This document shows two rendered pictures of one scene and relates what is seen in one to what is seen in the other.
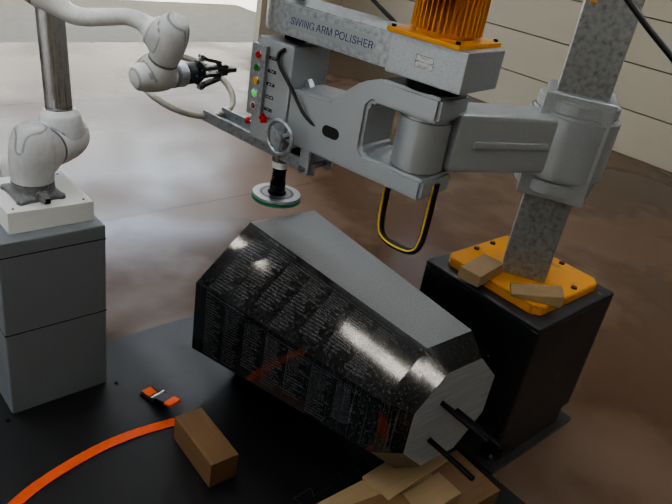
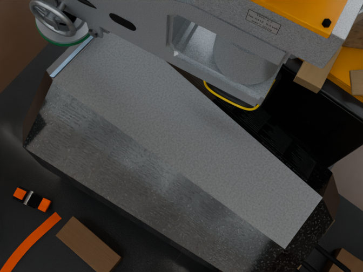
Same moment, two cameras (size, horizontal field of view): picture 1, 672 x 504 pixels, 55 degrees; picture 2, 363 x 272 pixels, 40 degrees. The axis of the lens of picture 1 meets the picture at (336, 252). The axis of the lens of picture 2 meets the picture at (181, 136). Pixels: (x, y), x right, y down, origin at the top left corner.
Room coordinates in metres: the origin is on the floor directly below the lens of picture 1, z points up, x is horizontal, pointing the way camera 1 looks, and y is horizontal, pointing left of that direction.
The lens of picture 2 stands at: (1.71, 0.09, 2.48)
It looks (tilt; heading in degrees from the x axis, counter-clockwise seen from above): 73 degrees down; 343
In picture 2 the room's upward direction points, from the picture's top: 10 degrees clockwise
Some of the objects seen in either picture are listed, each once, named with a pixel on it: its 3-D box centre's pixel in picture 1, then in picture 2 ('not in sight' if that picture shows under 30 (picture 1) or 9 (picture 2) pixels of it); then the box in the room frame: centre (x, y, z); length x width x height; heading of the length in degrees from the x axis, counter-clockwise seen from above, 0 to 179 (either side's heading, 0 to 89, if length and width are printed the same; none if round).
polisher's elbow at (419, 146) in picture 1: (420, 140); (253, 36); (2.28, -0.23, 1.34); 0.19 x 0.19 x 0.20
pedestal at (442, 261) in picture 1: (498, 343); (325, 70); (2.56, -0.82, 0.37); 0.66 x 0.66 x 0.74; 45
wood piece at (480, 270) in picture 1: (480, 270); (317, 63); (2.41, -0.60, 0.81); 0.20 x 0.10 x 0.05; 143
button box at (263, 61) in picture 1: (258, 79); not in sight; (2.61, 0.43, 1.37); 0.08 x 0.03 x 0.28; 54
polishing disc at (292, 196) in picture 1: (276, 193); (65, 16); (2.66, 0.31, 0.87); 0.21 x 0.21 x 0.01
